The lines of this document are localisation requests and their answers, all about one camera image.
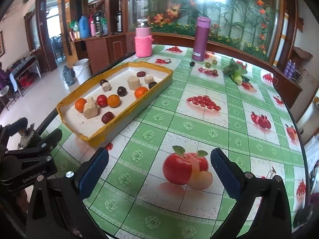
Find large beige ginger chunk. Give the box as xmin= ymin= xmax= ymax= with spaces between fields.
xmin=83 ymin=97 xmax=99 ymax=119

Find red tomato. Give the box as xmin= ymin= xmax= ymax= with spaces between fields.
xmin=96 ymin=94 xmax=108 ymax=107
xmin=101 ymin=111 xmax=115 ymax=124

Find large orange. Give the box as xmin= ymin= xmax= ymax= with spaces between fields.
xmin=108 ymin=94 xmax=121 ymax=108

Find small beige chunk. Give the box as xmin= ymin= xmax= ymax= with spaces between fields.
xmin=102 ymin=82 xmax=111 ymax=92

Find dark purple plum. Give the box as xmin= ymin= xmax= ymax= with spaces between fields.
xmin=117 ymin=86 xmax=127 ymax=97

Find tall beige chunk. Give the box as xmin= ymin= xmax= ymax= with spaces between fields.
xmin=127 ymin=75 xmax=141 ymax=91

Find small red jujube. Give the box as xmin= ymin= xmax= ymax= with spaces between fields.
xmin=136 ymin=71 xmax=146 ymax=77

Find round beige chunk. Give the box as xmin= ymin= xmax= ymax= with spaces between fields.
xmin=144 ymin=75 xmax=154 ymax=84

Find small dark plum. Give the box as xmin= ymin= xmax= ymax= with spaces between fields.
xmin=148 ymin=81 xmax=157 ymax=89

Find yellow edged tray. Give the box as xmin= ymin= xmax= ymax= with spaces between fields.
xmin=56 ymin=62 xmax=173 ymax=147

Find dark kettle on floor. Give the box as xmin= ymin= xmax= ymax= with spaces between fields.
xmin=62 ymin=65 xmax=75 ymax=86

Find white bucket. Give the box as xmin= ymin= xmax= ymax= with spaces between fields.
xmin=72 ymin=58 xmax=92 ymax=85

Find blue jug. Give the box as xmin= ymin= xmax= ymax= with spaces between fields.
xmin=79 ymin=15 xmax=91 ymax=39

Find pink bottle on counter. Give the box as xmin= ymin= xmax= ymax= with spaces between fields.
xmin=90 ymin=21 xmax=96 ymax=37

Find pink knitted jar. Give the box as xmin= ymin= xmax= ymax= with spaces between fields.
xmin=135 ymin=19 xmax=153 ymax=58

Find black thermos on counter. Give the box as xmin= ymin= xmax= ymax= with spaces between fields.
xmin=117 ymin=11 xmax=123 ymax=32

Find green bok choy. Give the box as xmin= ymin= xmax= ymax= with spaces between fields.
xmin=223 ymin=59 xmax=250 ymax=85

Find purple bottles on shelf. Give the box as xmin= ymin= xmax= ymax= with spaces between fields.
xmin=284 ymin=59 xmax=296 ymax=79

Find purple thermos bottle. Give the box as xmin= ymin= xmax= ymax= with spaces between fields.
xmin=192 ymin=17 xmax=210 ymax=62

